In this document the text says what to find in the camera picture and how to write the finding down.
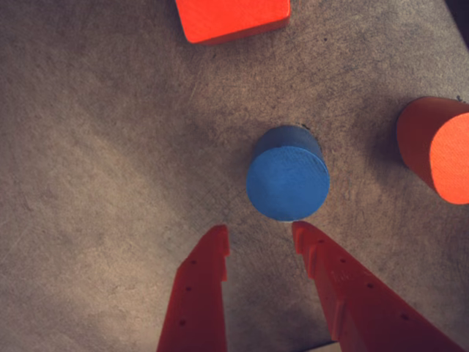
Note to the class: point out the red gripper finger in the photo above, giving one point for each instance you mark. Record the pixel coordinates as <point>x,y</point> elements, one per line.
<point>198,304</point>
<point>359,311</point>

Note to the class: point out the blue cylinder block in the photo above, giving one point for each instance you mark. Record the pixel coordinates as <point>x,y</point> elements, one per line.
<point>287,183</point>

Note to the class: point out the red cylinder block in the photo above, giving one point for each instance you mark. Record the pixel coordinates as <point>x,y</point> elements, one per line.
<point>439,154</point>

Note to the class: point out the red cube block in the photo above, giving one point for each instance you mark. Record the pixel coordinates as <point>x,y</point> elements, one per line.
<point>231,16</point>

